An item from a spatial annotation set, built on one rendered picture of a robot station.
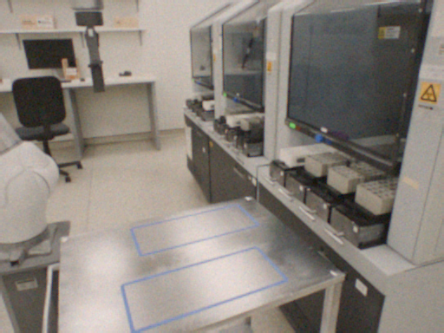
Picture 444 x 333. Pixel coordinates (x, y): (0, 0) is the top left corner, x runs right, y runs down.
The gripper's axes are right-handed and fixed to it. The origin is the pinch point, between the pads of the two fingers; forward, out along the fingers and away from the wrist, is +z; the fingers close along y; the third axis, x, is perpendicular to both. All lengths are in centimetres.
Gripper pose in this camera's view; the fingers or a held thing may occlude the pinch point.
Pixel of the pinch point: (99, 85)
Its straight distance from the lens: 108.6
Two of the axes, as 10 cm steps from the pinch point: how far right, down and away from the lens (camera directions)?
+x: 9.5, -1.3, 2.8
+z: 0.2, 9.3, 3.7
